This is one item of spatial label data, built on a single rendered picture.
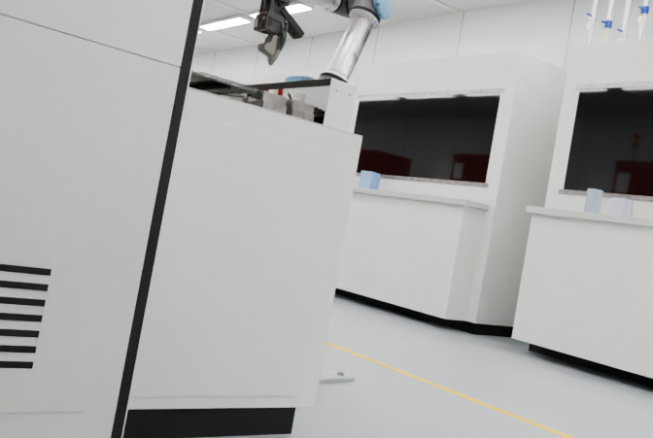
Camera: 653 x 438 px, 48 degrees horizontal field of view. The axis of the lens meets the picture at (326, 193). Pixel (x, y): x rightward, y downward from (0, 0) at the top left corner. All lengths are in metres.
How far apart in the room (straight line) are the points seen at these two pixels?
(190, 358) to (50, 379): 0.44
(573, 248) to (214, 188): 3.10
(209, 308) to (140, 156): 0.49
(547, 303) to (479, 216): 0.92
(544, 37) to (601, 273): 2.65
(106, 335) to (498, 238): 4.07
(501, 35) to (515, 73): 1.47
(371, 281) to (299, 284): 3.77
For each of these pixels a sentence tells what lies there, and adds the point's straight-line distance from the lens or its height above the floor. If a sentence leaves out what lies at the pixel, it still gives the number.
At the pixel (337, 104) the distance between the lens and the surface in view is 2.04.
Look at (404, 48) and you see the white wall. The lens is 7.68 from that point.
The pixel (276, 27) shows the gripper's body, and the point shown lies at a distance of 2.39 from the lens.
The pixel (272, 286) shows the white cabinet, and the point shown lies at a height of 0.39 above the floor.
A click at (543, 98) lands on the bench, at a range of 5.60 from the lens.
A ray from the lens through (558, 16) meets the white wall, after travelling 6.52.
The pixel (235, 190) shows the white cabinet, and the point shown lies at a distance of 1.79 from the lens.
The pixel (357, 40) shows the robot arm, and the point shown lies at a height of 1.24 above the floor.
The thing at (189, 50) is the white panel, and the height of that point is 0.86.
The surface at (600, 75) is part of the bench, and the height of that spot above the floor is 1.78.
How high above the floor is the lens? 0.57
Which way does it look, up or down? 2 degrees up
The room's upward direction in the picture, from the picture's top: 10 degrees clockwise
